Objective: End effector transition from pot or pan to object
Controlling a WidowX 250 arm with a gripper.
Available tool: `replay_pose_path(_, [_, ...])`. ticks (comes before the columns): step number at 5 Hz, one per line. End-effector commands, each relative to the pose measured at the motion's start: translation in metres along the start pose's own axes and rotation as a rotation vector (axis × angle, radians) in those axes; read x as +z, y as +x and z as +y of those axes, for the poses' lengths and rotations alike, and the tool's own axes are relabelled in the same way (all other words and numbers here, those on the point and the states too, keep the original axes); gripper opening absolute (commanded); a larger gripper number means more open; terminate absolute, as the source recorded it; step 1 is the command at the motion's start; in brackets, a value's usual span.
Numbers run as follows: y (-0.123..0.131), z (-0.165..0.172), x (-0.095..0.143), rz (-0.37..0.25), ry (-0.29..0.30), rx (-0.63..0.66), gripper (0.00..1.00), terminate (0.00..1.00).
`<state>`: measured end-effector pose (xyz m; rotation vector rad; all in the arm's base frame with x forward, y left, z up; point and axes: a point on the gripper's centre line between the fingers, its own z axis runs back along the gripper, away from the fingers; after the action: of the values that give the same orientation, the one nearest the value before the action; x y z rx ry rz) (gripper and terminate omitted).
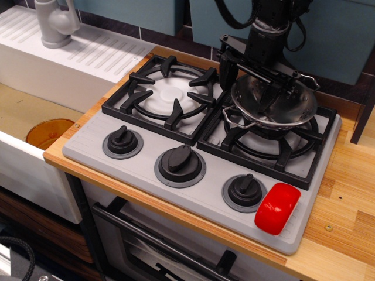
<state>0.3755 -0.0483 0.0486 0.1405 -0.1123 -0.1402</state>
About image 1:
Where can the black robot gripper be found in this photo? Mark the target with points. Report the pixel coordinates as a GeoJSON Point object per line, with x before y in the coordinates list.
{"type": "Point", "coordinates": [261, 56]}

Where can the steel colander bowl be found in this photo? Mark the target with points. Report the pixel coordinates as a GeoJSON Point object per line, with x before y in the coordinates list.
{"type": "Point", "coordinates": [275, 105]}

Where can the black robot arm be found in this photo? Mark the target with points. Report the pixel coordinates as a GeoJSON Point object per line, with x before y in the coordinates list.
{"type": "Point", "coordinates": [275, 13]}

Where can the black left burner grate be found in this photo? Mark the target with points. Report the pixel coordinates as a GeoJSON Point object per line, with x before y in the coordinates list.
{"type": "Point", "coordinates": [167, 99]}

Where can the black burner grate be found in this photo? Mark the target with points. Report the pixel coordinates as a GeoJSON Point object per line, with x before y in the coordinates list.
{"type": "Point", "coordinates": [298, 156]}
{"type": "Point", "coordinates": [167, 99]}

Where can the black right burner grate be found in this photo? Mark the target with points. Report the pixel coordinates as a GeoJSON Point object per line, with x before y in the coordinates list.
{"type": "Point", "coordinates": [298, 156]}

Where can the grey toy stove top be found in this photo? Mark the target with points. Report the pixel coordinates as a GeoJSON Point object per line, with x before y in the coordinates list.
{"type": "Point", "coordinates": [204, 198]}

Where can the teal box left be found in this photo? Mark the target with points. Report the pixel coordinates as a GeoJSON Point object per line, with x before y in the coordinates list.
{"type": "Point", "coordinates": [160, 16]}

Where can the black middle stove knob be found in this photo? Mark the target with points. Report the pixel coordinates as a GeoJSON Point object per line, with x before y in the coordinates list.
{"type": "Point", "coordinates": [180, 167]}

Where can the black stove knob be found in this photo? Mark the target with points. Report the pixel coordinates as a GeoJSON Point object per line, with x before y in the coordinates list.
{"type": "Point", "coordinates": [180, 167]}
{"type": "Point", "coordinates": [122, 143]}
{"type": "Point", "coordinates": [243, 193]}

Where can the black right stove knob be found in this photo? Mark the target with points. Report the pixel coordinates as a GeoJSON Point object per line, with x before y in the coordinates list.
{"type": "Point", "coordinates": [243, 193]}

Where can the red and white toy sushi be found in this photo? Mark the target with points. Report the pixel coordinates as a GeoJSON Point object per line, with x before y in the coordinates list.
{"type": "Point", "coordinates": [276, 208]}

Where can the black left stove knob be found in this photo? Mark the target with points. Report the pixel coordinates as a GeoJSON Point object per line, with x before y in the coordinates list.
{"type": "Point", "coordinates": [122, 143]}

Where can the toy oven door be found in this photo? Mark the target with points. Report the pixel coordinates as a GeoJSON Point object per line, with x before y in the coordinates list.
{"type": "Point", "coordinates": [147, 246]}

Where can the grey toy faucet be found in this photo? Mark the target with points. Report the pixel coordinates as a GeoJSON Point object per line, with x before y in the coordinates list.
{"type": "Point", "coordinates": [56, 25]}

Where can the white toy sink unit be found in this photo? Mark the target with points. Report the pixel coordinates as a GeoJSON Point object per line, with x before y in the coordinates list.
{"type": "Point", "coordinates": [39, 84]}

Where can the orange plastic plate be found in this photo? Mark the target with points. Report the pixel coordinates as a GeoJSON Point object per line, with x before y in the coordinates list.
{"type": "Point", "coordinates": [46, 133]}

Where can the dark wooden post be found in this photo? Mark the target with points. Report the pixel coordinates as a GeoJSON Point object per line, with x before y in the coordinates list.
{"type": "Point", "coordinates": [365, 87]}

